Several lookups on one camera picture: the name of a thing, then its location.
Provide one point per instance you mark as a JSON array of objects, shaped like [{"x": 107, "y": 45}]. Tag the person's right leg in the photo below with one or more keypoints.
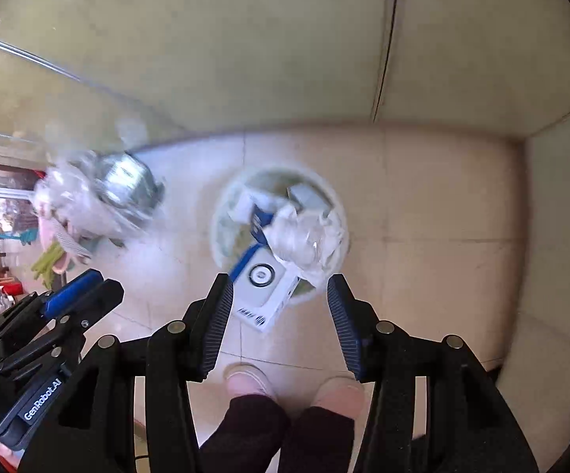
[{"x": 317, "y": 441}]

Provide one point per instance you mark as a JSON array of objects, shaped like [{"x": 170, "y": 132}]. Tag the person's leg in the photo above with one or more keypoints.
[
  {"x": 245, "y": 433},
  {"x": 317, "y": 441}
]

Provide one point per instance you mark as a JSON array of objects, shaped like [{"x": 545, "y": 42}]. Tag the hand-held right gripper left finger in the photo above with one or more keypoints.
[{"x": 218, "y": 325}]

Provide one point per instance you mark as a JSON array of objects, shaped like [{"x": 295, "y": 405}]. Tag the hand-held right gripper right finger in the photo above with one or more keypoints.
[{"x": 344, "y": 325}]

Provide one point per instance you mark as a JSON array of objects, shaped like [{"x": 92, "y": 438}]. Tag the pink slipper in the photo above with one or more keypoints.
[
  {"x": 339, "y": 394},
  {"x": 250, "y": 382}
]

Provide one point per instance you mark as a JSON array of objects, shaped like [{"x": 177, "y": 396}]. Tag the clear crumpled plastic bag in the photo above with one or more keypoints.
[{"x": 102, "y": 197}]

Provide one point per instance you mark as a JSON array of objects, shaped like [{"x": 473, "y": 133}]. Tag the yellow green gloves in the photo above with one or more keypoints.
[{"x": 51, "y": 261}]

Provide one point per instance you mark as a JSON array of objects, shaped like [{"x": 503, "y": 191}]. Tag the white plastic waste bin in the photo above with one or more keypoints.
[{"x": 223, "y": 236}]

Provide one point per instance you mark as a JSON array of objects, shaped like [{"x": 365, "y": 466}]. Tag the white plastic tray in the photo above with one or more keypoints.
[{"x": 307, "y": 196}]

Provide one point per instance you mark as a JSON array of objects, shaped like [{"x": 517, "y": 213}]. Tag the person's left leg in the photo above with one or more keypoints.
[{"x": 245, "y": 433}]

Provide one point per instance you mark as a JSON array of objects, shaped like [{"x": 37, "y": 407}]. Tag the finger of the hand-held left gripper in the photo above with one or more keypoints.
[
  {"x": 100, "y": 300},
  {"x": 75, "y": 288}
]

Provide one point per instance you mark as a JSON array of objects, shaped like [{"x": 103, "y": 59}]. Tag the white blue carton box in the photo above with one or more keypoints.
[{"x": 265, "y": 288}]

